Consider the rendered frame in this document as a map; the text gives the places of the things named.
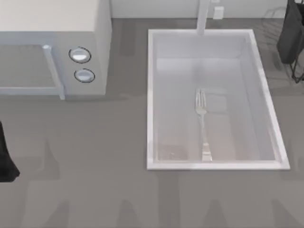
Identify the silver fork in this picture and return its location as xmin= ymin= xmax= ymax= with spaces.
xmin=195 ymin=88 xmax=213 ymax=162

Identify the small round microwave knob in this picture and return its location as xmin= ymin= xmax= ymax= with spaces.
xmin=74 ymin=68 xmax=96 ymax=84

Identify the large round microwave knob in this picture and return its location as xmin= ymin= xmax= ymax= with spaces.
xmin=68 ymin=46 xmax=92 ymax=64

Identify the pale microwave oven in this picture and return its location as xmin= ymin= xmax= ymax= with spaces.
xmin=0 ymin=0 xmax=113 ymax=100

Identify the tall white tap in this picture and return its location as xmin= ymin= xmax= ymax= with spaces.
xmin=196 ymin=0 xmax=212 ymax=37

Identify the white sink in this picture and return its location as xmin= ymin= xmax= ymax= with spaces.
xmin=146 ymin=28 xmax=291 ymax=171

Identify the microwave oven door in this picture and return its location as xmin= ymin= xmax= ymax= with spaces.
xmin=0 ymin=44 xmax=60 ymax=96

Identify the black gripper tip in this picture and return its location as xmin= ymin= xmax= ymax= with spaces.
xmin=0 ymin=121 xmax=20 ymax=183

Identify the microwave door handle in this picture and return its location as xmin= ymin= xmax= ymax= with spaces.
xmin=42 ymin=44 xmax=66 ymax=100

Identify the white wall socket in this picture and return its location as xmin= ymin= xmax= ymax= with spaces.
xmin=213 ymin=6 xmax=224 ymax=20

